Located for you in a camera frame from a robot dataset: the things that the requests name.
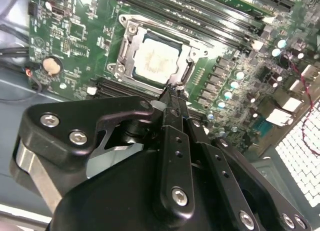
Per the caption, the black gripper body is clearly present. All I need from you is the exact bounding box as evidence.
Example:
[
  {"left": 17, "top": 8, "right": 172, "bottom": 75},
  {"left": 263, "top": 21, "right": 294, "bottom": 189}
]
[{"left": 51, "top": 148, "right": 280, "bottom": 231}]

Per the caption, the silver CPU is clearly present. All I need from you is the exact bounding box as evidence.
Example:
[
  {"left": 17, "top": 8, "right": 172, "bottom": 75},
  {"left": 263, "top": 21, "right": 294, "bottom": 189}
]
[{"left": 133, "top": 37, "right": 185, "bottom": 86}]

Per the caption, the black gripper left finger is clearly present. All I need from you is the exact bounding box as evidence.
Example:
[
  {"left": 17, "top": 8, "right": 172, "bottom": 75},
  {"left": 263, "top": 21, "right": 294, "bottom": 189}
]
[{"left": 9, "top": 84, "right": 197, "bottom": 221}]

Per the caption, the metal socket cover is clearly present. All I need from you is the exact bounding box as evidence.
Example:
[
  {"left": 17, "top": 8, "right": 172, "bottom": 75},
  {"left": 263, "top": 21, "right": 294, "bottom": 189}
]
[{"left": 123, "top": 22, "right": 210, "bottom": 88}]

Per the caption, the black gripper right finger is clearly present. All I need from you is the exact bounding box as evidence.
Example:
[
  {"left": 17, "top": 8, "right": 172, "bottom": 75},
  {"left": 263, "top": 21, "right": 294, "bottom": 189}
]
[{"left": 178, "top": 87, "right": 313, "bottom": 231}]

